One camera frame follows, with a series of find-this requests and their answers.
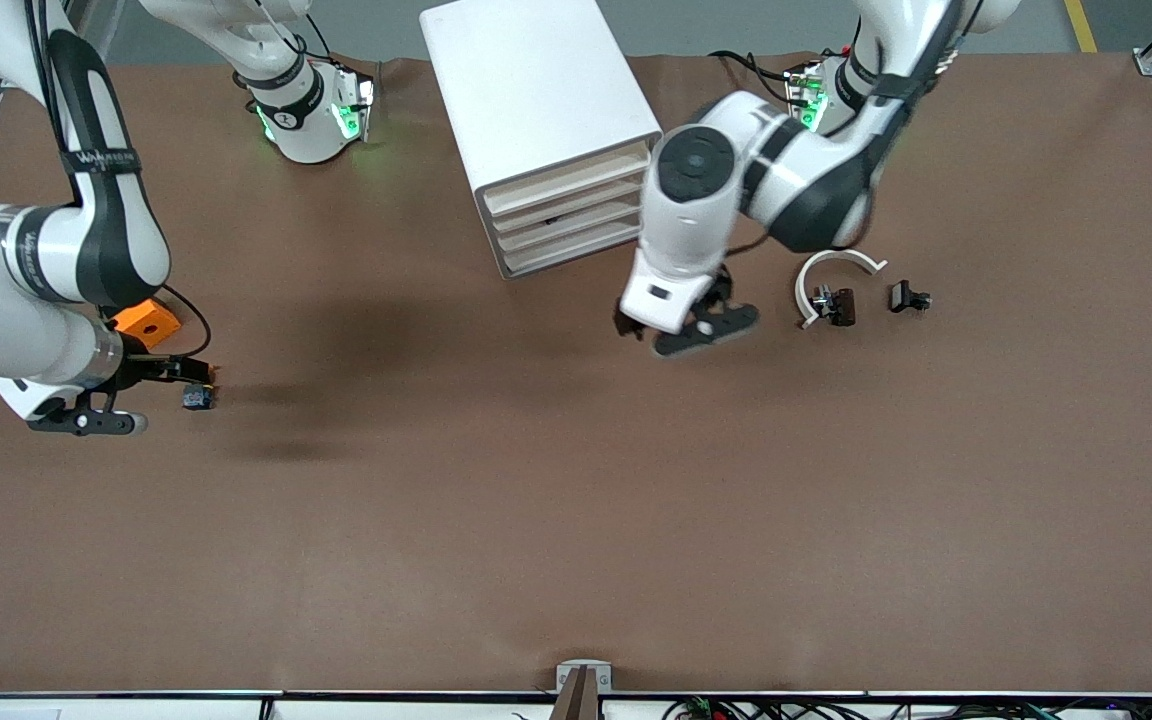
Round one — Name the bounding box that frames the orange and black box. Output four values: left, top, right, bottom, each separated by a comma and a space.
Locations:
111, 298, 182, 350

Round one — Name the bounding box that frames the small brown black component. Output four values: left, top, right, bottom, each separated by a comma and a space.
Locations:
811, 286, 857, 328

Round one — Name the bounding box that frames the white curved plastic piece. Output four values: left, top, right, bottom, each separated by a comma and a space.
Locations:
794, 247, 889, 331

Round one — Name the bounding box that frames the brown table cover mat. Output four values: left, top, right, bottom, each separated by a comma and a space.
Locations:
0, 50, 1152, 697

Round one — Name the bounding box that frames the brown angled bar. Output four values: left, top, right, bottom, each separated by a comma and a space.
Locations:
549, 667, 602, 720

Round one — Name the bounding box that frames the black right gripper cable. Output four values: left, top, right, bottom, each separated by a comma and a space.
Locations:
158, 284, 213, 361

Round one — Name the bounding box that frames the black left arm base cable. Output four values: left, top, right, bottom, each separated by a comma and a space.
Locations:
710, 50, 799, 107

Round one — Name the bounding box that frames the white table edge rail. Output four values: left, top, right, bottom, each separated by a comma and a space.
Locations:
0, 690, 1152, 720

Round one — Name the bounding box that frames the grey metal bracket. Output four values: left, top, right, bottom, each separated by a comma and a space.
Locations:
556, 660, 613, 694

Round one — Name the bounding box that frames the black cable bundle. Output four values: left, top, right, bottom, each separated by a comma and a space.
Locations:
664, 697, 1152, 720

